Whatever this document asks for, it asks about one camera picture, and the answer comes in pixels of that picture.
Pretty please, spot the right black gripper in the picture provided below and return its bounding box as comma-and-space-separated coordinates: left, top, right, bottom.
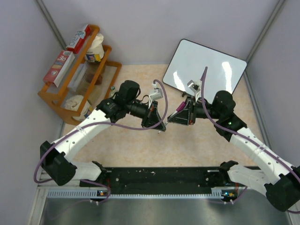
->
168, 96, 221, 126

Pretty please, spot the white cup lower shelf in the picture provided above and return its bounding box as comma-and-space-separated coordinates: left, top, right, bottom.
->
64, 95, 94, 122

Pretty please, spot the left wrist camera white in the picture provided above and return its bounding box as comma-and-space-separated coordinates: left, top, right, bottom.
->
149, 84, 163, 101

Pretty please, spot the white cup shelf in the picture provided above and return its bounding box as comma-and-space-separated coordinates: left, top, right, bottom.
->
85, 33, 105, 62
64, 95, 94, 122

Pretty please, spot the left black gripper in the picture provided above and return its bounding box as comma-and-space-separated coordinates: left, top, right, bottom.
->
126, 99, 165, 131

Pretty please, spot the white cup upper shelf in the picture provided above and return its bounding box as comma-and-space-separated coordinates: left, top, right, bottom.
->
85, 33, 105, 62

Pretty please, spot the clear plastic bottle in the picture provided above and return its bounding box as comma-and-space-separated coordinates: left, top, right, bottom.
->
109, 86, 119, 98

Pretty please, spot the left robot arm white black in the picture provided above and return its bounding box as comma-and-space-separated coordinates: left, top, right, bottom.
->
38, 79, 168, 186

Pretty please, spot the red white toothpaste box lower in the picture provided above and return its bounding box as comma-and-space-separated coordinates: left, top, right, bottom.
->
43, 50, 75, 87

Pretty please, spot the orange wooden shelf rack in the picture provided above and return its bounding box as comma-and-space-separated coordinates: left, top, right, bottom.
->
38, 24, 122, 125

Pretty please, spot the pink marker cap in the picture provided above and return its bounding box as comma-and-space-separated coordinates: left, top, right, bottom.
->
176, 102, 186, 112

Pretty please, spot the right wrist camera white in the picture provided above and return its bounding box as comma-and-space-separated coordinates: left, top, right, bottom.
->
187, 80, 202, 98

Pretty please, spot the white whiteboard black frame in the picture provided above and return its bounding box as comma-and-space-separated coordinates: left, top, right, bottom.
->
162, 39, 247, 102

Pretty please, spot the red white toothpaste box upper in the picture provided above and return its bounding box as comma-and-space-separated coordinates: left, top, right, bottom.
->
66, 24, 91, 54

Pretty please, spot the brown box on shelf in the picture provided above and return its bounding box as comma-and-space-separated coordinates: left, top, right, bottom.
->
95, 75, 103, 85

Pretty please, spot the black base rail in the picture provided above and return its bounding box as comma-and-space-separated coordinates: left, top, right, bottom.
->
79, 166, 237, 195

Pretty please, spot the red white toothpaste box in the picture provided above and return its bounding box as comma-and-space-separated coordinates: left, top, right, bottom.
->
43, 50, 75, 87
66, 24, 91, 54

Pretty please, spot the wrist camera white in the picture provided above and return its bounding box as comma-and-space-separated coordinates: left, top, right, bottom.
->
149, 84, 163, 101
187, 80, 202, 98

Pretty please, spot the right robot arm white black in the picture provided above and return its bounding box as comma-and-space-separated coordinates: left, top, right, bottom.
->
167, 90, 300, 213

